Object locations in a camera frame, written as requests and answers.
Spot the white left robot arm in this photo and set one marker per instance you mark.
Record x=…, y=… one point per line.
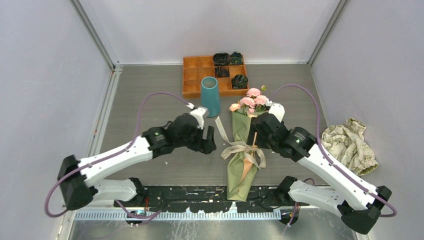
x=83, y=181

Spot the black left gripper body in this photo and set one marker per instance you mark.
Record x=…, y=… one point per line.
x=195, y=141

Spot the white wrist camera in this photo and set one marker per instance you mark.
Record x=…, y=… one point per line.
x=275, y=109
x=199, y=113

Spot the dark rolled cloth front right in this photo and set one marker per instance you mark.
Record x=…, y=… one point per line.
x=239, y=82

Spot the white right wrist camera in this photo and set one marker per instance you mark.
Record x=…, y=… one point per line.
x=275, y=109

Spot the orange wooden compartment tray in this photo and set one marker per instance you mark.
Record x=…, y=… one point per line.
x=195, y=68

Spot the teal cylindrical vase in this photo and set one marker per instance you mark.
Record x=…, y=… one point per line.
x=210, y=96

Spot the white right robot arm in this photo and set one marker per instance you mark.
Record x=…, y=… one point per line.
x=358, y=204

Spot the dark rolled cloth back left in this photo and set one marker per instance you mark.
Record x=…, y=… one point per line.
x=221, y=59

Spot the aluminium frame rail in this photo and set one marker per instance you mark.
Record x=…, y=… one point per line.
x=232, y=214

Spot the cream green printed cloth bag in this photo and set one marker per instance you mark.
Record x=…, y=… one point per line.
x=346, y=143

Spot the green and peach wrapping paper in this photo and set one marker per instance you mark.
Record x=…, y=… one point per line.
x=240, y=172

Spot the dark rolled cloth middle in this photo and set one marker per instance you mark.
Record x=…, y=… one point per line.
x=221, y=72

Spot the dark rolled cloth back right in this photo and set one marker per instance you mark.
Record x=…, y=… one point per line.
x=236, y=59

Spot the dark rolled cloth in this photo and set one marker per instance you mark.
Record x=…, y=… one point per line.
x=221, y=59
x=221, y=72
x=236, y=59
x=239, y=82

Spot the pink flower bunch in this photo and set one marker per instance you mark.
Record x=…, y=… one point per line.
x=253, y=103

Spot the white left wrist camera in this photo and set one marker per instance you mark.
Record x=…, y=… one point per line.
x=199, y=113

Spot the cream printed ribbon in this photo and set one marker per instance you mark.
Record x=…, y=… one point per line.
x=253, y=154

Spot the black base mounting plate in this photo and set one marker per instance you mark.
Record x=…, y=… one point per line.
x=203, y=198

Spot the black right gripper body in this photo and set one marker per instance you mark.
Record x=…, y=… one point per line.
x=261, y=141

